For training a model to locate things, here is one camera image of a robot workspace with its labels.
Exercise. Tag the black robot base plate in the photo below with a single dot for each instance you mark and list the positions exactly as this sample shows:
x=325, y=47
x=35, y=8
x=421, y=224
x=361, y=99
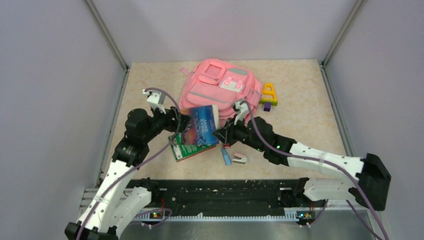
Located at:
x=274, y=193

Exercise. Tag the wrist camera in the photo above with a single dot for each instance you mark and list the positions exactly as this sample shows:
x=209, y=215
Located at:
x=155, y=100
x=241, y=108

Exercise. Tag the pink student backpack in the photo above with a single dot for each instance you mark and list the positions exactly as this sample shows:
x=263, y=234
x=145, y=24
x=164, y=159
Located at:
x=220, y=83

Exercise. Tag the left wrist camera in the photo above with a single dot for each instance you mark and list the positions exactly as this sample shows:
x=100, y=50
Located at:
x=155, y=100

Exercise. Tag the Jane Eyre book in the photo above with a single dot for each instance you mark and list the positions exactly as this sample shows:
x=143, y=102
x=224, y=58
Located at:
x=204, y=121

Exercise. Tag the purple toy cube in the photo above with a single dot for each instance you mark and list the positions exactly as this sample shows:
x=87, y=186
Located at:
x=267, y=106

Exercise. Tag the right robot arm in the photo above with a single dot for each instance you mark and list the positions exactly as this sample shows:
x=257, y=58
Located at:
x=365, y=180

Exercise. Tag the yellow toy triangle block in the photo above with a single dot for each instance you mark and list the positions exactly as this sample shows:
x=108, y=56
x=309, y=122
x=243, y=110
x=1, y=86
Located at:
x=269, y=95

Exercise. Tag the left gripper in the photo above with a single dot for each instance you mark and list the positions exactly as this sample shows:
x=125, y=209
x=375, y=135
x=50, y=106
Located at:
x=171, y=114

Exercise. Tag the green picture book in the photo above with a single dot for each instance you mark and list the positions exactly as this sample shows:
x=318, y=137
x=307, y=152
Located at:
x=184, y=151

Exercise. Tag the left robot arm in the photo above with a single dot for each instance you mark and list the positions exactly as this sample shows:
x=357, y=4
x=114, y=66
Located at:
x=106, y=217

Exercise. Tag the white pink eraser case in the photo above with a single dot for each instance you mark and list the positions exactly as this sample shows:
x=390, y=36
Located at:
x=239, y=158

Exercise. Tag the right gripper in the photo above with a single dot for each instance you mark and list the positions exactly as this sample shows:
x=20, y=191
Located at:
x=226, y=134

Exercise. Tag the aluminium frame rail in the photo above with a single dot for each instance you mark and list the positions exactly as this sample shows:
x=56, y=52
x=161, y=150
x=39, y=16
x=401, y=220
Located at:
x=103, y=29

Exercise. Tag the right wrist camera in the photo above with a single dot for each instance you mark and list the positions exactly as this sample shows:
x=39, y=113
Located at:
x=241, y=108

